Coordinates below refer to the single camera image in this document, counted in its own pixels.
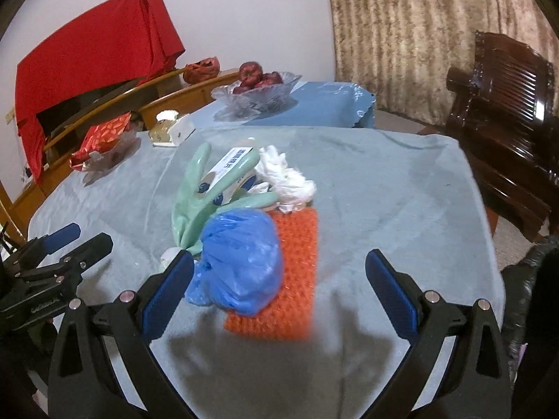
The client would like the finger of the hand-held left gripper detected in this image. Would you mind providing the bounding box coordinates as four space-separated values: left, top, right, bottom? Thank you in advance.
26 222 81 256
38 233 114 289

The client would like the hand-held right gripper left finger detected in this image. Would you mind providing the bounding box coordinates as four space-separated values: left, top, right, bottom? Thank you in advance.
49 251 195 419

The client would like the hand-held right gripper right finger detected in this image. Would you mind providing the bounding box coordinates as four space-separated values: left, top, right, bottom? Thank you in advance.
365 249 513 419

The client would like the blue plastic bag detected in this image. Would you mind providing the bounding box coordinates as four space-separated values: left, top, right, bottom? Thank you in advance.
186 209 284 318

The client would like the long green rubber glove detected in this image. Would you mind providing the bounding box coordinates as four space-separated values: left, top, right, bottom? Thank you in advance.
171 143 280 256

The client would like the orange crochet sponge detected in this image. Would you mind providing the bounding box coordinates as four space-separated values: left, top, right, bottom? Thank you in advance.
224 207 319 341

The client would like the bin with black liner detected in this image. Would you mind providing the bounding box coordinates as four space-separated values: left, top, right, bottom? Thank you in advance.
500 235 559 419

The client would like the white tissue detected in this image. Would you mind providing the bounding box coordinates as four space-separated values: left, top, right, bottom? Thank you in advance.
247 145 317 214

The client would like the red patterned snack packet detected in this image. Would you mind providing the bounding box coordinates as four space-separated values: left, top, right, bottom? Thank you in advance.
69 112 132 171

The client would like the grey tablecloth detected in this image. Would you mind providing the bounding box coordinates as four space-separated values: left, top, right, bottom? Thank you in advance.
27 126 507 419

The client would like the black television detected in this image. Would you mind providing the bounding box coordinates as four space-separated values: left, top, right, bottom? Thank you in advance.
35 76 145 140

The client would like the gold and white tissue box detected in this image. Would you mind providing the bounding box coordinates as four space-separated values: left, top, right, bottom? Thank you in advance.
149 111 196 147

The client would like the red cloth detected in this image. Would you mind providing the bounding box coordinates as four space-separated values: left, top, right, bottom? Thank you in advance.
15 0 185 184

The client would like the blue tablecloth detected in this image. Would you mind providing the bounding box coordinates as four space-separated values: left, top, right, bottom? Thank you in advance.
188 81 377 131

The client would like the red plastic bag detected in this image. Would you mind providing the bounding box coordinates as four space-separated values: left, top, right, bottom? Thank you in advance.
182 56 220 84

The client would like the glass fruit bowl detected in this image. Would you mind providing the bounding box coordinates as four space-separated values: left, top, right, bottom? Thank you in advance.
211 71 303 116

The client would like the dark wooden armchair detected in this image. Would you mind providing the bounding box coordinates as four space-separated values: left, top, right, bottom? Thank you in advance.
417 30 559 243

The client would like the beige patterned curtain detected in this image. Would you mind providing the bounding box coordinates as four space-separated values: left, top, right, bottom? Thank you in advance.
325 0 559 129

